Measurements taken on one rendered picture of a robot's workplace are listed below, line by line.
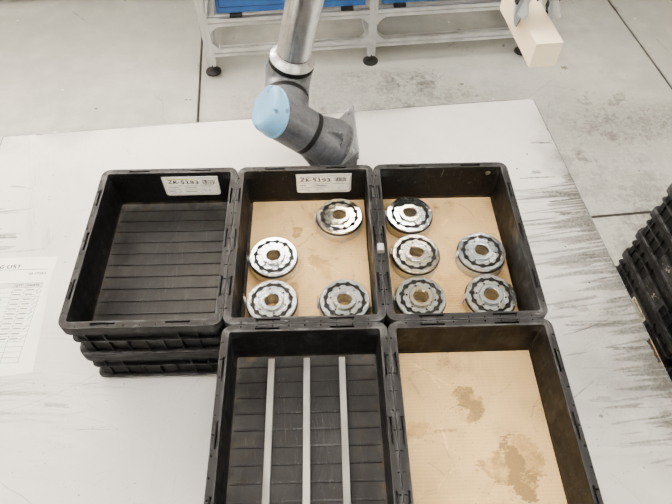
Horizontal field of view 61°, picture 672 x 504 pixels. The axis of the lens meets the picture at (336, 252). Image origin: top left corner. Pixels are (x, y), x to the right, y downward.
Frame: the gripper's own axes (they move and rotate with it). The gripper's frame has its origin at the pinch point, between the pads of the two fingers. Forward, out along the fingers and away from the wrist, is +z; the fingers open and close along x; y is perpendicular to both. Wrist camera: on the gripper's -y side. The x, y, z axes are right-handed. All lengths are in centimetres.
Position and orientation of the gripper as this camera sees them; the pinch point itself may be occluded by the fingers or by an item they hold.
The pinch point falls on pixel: (531, 18)
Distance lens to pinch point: 149.2
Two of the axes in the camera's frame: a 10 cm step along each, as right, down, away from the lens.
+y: 1.1, 8.1, -5.8
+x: 9.9, -0.9, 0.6
